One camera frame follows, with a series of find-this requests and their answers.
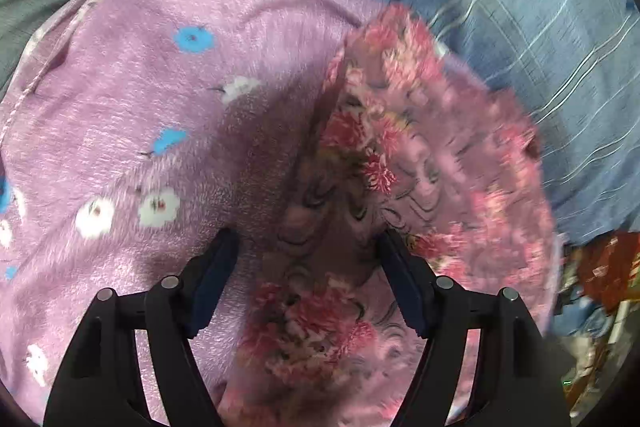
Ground red patterned cloth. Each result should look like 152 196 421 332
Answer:
565 231 640 314

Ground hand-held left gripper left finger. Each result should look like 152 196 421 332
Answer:
44 228 240 427

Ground purple flowered bedsheet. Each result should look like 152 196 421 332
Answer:
0 0 451 427

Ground blue cloth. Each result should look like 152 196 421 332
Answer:
559 296 623 340

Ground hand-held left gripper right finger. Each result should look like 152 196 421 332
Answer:
376 229 572 427

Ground maroon floral small garment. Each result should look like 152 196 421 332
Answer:
220 2 562 427

